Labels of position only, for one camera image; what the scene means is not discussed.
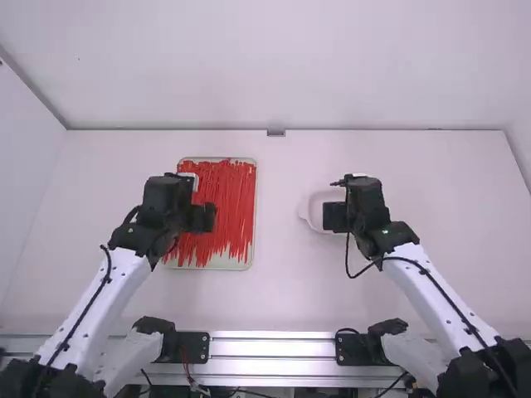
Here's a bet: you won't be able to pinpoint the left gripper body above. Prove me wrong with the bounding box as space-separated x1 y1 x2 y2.
139 172 218 236

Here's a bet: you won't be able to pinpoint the silver rails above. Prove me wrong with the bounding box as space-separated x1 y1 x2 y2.
0 329 443 391

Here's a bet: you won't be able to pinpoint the white dish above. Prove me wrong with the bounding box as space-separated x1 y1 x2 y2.
296 189 353 235

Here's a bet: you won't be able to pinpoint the black cable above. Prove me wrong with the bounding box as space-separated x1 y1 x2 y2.
342 231 385 280

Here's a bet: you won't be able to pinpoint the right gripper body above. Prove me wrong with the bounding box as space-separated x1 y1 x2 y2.
322 177 391 233

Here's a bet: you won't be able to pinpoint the red wire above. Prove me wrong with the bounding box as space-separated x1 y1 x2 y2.
181 355 200 391

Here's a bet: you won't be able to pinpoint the pale tray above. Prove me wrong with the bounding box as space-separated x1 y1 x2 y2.
160 156 259 271

